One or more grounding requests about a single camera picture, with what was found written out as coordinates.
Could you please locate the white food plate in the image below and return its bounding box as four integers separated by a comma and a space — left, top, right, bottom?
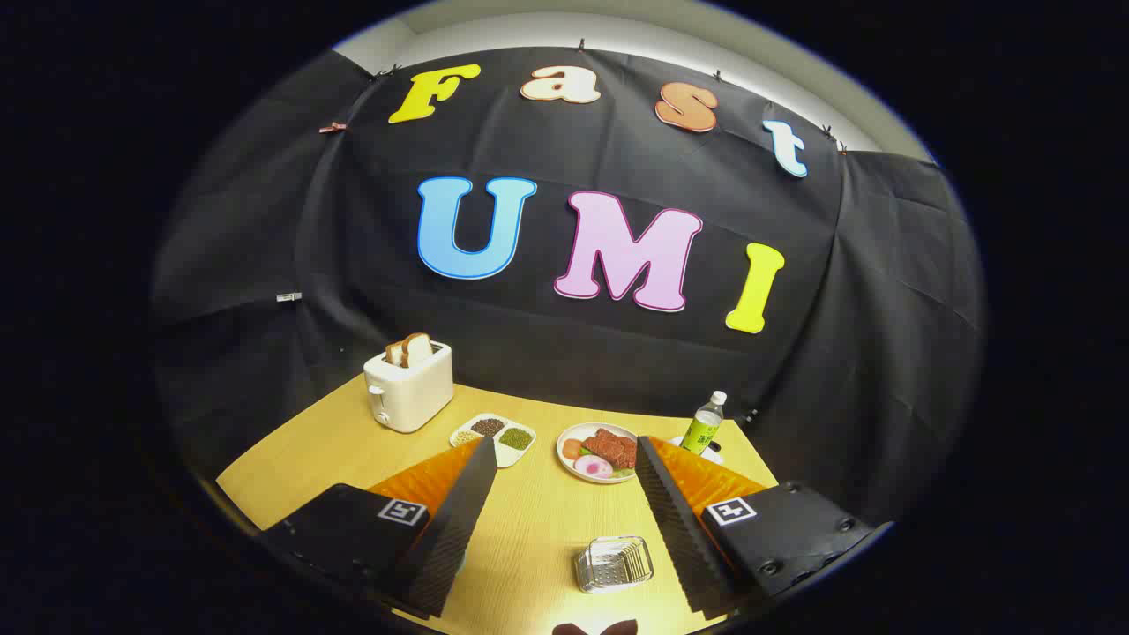
556, 422, 640, 485

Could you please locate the small white dish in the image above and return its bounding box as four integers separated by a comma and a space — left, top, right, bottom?
668, 436, 726, 466

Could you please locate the metal wire basket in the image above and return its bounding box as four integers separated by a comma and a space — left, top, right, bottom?
574, 535, 654, 594

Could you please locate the brown meat piece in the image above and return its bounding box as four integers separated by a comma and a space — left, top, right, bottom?
582, 428, 638, 471

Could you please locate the white toaster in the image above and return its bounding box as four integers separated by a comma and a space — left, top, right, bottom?
363, 340, 455, 434

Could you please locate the white divided tray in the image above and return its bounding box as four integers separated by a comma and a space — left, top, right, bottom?
449, 413, 537, 469

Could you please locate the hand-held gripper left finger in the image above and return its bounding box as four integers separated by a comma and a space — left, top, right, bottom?
260, 435, 499, 620

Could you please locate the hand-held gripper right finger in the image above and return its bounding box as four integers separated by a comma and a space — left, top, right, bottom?
635, 434, 893, 620

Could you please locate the green label drink bottle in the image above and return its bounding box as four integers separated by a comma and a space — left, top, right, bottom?
680, 391, 728, 456

